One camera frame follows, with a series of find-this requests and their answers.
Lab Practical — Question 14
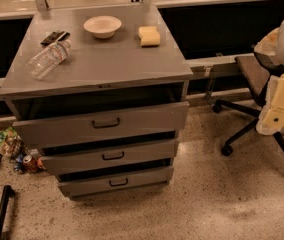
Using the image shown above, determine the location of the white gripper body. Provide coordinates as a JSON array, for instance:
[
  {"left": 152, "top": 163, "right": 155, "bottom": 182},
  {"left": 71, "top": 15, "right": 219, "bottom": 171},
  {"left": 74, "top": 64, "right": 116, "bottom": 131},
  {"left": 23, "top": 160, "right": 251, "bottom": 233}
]
[{"left": 256, "top": 74, "right": 284, "bottom": 135}]

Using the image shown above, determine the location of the grey top drawer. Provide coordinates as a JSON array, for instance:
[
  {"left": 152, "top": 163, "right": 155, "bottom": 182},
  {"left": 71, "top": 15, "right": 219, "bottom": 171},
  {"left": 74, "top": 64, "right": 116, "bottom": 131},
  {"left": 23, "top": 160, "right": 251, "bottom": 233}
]
[{"left": 13, "top": 102, "right": 189, "bottom": 148}]

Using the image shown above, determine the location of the grey drawer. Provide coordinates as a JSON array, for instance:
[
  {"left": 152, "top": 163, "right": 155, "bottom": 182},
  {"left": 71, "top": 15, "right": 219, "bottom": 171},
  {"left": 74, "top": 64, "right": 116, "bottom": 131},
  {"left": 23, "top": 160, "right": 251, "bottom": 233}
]
[
  {"left": 58, "top": 166, "right": 174, "bottom": 198},
  {"left": 42, "top": 139, "right": 179, "bottom": 175},
  {"left": 13, "top": 102, "right": 189, "bottom": 148}
]

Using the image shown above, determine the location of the grey drawer cabinet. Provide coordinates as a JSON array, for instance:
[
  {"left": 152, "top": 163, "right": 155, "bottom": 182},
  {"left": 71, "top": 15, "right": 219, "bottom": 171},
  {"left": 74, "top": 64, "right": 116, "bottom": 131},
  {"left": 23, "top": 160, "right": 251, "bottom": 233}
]
[{"left": 0, "top": 3, "right": 194, "bottom": 199}]

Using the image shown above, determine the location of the grey bottom drawer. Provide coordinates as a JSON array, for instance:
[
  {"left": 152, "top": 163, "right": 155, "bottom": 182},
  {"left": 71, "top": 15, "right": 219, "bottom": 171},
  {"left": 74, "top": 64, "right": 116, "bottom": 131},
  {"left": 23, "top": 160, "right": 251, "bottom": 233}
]
[{"left": 58, "top": 166, "right": 174, "bottom": 198}]

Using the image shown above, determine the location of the grey middle drawer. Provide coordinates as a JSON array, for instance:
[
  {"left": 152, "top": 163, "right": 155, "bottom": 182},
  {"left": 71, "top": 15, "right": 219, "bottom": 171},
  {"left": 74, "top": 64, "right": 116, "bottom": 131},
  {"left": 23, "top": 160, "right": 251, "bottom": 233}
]
[{"left": 42, "top": 139, "right": 179, "bottom": 175}]

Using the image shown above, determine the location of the black office chair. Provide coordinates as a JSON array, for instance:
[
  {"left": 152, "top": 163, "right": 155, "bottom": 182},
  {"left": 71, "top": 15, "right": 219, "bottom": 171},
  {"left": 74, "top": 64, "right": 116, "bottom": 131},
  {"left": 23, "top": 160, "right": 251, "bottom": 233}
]
[{"left": 213, "top": 52, "right": 284, "bottom": 156}]

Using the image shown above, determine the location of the yellow sponge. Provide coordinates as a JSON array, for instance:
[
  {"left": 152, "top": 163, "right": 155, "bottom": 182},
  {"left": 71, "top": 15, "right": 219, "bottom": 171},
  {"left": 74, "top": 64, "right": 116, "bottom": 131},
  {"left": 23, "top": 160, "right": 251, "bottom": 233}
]
[{"left": 139, "top": 26, "right": 161, "bottom": 47}]

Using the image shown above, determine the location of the white bowl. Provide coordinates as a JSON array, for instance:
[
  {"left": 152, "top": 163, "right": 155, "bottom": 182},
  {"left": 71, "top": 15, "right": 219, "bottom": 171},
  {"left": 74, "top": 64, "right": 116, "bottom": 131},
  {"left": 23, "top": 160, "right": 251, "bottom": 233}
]
[{"left": 83, "top": 16, "right": 122, "bottom": 39}]

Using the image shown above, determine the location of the clear plastic water bottle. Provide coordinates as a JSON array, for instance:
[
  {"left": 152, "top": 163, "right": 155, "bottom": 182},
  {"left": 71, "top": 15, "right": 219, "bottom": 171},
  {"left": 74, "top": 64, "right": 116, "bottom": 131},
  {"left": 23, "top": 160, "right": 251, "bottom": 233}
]
[{"left": 26, "top": 40, "right": 71, "bottom": 80}]

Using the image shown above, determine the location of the red soda can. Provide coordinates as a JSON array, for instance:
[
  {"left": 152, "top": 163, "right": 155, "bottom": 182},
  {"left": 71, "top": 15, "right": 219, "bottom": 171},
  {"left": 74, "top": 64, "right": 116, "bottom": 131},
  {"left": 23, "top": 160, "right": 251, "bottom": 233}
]
[{"left": 23, "top": 155, "right": 39, "bottom": 173}]

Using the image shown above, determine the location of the brown snack bag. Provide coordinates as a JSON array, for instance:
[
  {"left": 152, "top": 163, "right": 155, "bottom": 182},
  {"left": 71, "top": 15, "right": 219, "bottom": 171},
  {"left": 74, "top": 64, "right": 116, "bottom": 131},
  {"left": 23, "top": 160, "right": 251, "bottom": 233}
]
[{"left": 0, "top": 137, "right": 22, "bottom": 157}]

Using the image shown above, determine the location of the blue soda can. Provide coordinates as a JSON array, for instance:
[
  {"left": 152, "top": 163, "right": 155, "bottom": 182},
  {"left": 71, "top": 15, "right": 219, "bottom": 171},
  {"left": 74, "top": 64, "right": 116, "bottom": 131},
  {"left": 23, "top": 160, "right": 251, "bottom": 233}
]
[{"left": 14, "top": 154, "right": 24, "bottom": 174}]

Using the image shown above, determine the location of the black metal stand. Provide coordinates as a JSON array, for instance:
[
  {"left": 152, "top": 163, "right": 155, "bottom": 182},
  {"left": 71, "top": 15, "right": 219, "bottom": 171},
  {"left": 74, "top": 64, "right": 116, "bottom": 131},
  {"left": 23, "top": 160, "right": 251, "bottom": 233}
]
[{"left": 0, "top": 185, "right": 15, "bottom": 240}]

